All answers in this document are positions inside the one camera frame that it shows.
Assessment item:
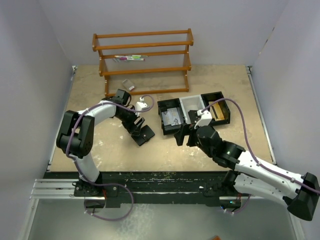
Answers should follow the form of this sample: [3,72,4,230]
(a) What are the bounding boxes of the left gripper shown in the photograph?
[115,106,145,136]

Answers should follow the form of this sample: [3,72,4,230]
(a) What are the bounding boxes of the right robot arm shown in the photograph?
[174,124,320,221]

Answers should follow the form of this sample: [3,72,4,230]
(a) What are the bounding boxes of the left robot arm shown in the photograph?
[56,89,155,196]

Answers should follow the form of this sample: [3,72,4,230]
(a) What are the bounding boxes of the silver cards in bin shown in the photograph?
[161,107,181,126]

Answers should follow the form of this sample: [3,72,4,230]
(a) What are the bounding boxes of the black left bin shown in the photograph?
[157,98,186,136]

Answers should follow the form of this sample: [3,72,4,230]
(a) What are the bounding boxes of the black bin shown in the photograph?
[157,98,186,136]
[201,91,231,127]

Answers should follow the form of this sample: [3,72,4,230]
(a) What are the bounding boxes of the white middle bin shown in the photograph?
[179,94,205,124]

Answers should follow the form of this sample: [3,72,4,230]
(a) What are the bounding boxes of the wooden block in bin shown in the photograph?
[211,102,225,121]

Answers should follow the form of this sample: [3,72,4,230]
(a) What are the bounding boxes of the small grey box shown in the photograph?
[122,79,135,91]

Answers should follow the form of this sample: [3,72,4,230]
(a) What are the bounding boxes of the black right bin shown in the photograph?
[201,91,231,127]

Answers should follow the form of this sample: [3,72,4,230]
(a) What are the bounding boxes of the coloured pens on rack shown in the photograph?
[113,55,147,63]

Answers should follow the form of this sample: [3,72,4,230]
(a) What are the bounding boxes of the wooden three-tier rack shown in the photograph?
[91,28,195,97]

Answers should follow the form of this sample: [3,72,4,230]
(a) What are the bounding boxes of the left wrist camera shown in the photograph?
[134,97,149,113]

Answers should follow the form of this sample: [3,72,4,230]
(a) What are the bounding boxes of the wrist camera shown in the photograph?
[194,110,213,129]
[134,97,149,113]

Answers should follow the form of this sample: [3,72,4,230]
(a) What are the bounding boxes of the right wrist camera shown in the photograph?
[194,110,213,129]

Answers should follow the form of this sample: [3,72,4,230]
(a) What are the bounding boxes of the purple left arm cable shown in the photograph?
[65,94,156,176]

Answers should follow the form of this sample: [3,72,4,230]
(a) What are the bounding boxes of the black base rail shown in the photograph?
[43,171,248,209]

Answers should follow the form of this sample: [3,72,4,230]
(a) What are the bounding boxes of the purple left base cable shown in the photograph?
[83,183,135,221]

